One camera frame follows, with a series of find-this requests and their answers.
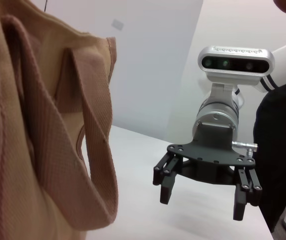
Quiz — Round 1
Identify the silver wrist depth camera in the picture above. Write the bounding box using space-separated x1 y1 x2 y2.
197 45 276 101

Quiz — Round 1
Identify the khaki canvas food bag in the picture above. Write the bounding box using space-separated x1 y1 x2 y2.
0 0 120 240

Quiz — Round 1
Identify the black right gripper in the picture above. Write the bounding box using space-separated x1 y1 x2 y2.
152 123 263 221

